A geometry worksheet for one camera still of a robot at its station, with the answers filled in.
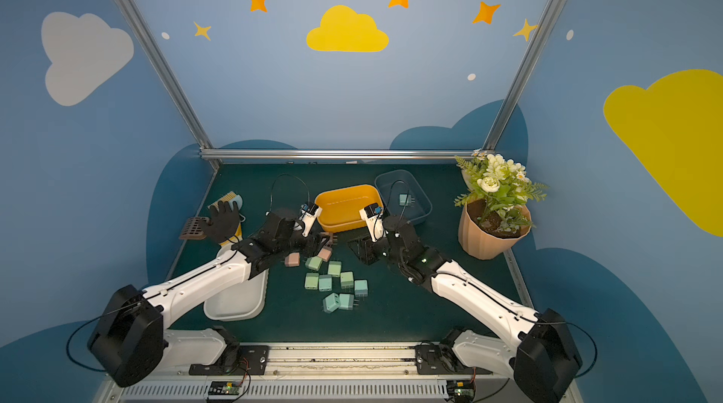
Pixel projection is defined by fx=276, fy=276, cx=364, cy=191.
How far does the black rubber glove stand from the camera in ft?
3.27

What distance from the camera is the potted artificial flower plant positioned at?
764mm

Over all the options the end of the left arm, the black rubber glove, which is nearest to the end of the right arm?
the end of the left arm
